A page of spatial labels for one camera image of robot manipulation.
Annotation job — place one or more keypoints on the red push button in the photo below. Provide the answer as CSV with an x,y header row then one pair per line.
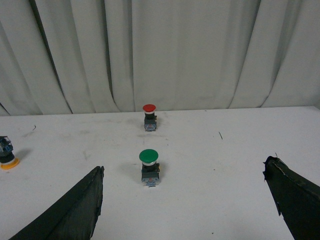
x,y
150,119

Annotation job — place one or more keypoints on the yellow push button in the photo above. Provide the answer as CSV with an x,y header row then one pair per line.
x,y
7,157

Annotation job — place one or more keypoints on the white curtain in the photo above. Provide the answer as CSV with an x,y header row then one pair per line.
x,y
101,56

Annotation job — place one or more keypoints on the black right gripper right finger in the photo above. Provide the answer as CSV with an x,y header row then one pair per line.
x,y
296,198

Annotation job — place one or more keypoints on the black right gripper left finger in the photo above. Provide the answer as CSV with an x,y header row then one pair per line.
x,y
74,216

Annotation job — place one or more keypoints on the green push button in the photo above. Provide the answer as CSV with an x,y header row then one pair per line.
x,y
150,170

